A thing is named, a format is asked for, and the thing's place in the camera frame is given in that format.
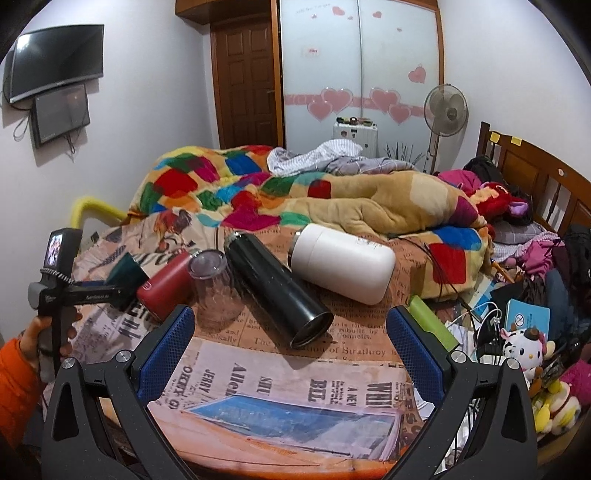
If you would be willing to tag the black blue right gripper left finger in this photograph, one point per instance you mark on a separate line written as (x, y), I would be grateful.
(77, 443)

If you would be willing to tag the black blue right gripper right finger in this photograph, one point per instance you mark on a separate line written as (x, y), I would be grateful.
(482, 426)

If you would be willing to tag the dark green cup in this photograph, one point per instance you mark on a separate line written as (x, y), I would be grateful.
(129, 276)

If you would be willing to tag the orange sleeve forearm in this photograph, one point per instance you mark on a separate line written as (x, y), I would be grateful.
(21, 389)

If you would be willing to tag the clear glass cup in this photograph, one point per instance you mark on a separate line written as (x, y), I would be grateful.
(217, 302)

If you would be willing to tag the left hand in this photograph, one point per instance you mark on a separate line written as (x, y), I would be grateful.
(28, 341)

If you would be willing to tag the green rectangular box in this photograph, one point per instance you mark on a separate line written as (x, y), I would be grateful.
(431, 323)

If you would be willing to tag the red bottle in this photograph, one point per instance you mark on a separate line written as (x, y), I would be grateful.
(171, 286)

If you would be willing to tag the white cat plush toy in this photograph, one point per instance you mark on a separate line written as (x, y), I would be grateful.
(529, 347)

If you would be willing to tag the blue card box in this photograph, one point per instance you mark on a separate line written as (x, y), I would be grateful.
(521, 315)

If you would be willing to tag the yellow white plush toy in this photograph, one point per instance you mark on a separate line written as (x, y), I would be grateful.
(555, 410)

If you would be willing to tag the colourful patchwork blanket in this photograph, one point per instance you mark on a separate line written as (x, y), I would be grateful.
(439, 226)

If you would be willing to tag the white thermos bottle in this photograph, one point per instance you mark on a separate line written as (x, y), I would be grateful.
(356, 268)

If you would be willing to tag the black thermos bottle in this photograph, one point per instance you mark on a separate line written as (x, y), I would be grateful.
(295, 311)

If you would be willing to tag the wooden bed headboard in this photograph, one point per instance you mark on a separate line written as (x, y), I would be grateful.
(560, 195)

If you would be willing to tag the grey striped clothes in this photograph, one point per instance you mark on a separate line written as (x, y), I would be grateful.
(339, 157)

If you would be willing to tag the white appliance with bottles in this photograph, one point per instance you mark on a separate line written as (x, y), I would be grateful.
(362, 131)

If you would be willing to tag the standing electric fan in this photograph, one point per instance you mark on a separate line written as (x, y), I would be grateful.
(446, 113)

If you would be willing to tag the brown wooden door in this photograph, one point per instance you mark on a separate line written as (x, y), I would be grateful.
(244, 82)

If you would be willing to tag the frosted wardrobe with hearts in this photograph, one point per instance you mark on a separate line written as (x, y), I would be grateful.
(375, 60)

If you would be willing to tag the yellow foam bed rail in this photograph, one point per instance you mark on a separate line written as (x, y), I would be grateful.
(90, 207)

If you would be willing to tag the small wall monitor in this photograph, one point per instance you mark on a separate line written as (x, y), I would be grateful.
(59, 112)

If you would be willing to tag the wall mounted television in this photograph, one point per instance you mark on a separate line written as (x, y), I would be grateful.
(52, 57)

